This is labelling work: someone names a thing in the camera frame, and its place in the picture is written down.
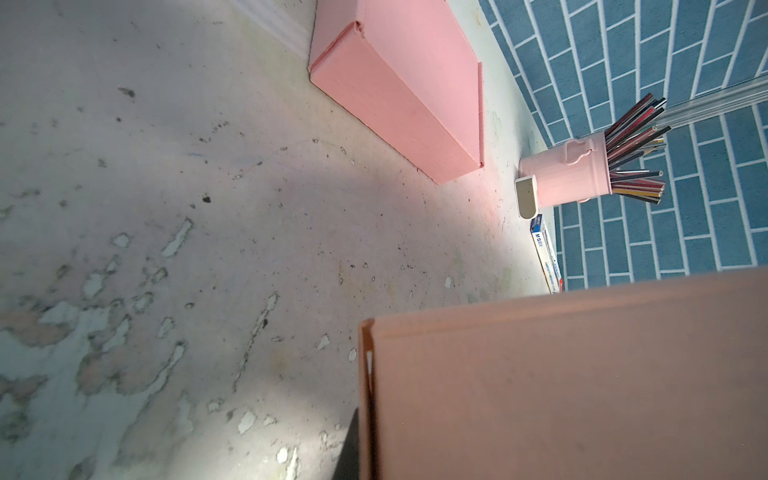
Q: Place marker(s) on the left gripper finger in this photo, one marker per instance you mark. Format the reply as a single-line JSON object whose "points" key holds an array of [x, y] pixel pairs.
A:
{"points": [[347, 466]]}

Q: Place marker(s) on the orange paper box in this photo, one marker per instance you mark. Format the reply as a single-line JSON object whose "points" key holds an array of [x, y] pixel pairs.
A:
{"points": [[656, 380]]}

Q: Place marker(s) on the pink paper box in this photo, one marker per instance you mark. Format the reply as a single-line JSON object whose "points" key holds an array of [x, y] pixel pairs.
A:
{"points": [[406, 70]]}

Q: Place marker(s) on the white toothpaste tube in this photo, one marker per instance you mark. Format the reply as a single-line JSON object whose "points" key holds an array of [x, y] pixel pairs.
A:
{"points": [[546, 254]]}

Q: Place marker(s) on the pink pencil cup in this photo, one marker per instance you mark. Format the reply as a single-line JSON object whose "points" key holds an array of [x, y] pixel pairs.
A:
{"points": [[574, 171]]}

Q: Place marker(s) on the coloured pencils bundle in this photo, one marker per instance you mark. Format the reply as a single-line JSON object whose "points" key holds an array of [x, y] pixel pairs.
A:
{"points": [[634, 136]]}

